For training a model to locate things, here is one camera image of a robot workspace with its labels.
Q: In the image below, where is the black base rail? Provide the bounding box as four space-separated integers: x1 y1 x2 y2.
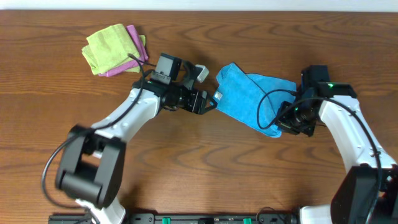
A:
48 212 301 224

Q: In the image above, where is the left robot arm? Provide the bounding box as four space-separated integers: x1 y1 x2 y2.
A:
55 61 216 223

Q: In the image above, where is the blue microfiber cloth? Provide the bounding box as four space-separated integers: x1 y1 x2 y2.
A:
213 63 297 138

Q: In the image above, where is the green folded cloth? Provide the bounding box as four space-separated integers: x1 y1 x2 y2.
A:
81 23 147 76

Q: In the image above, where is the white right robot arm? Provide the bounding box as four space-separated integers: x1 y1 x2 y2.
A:
276 82 397 223

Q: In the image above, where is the pink folded cloth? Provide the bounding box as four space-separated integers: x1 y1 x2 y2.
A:
97 24 148 77

